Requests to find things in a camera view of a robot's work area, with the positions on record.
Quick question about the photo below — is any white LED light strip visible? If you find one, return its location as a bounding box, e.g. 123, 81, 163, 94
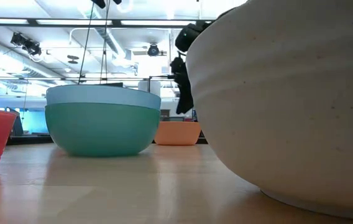
121, 19, 198, 27
36, 19, 112, 26
0, 18, 30, 26

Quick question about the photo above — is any white speckled bowl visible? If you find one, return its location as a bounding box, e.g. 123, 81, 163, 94
185, 0, 353, 222

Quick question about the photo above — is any black background stand frame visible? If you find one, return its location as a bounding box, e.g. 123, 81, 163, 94
147, 74, 177, 94

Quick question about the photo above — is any light blue plastic bowl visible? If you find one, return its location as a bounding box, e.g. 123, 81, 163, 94
45, 85, 162, 110

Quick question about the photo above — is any green plastic bowl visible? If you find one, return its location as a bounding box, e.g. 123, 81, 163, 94
44, 102, 161, 157

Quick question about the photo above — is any black overhead camera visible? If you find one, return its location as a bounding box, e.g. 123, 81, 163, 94
147, 43, 160, 57

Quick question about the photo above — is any silver ventilation duct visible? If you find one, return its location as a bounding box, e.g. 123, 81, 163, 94
70, 0, 140, 75

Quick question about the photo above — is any peach orange plastic bowl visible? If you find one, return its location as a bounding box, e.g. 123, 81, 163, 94
154, 121, 202, 146

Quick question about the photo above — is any white ring lamp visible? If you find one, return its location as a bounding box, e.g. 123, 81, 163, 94
116, 0, 134, 14

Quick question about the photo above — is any black spotlight cluster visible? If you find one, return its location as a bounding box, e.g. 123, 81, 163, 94
10, 32, 43, 57

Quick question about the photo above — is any black hanging cable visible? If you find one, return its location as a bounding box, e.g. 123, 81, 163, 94
100, 0, 109, 84
77, 0, 96, 85

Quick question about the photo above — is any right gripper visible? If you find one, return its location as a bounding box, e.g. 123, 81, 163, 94
169, 55, 195, 115

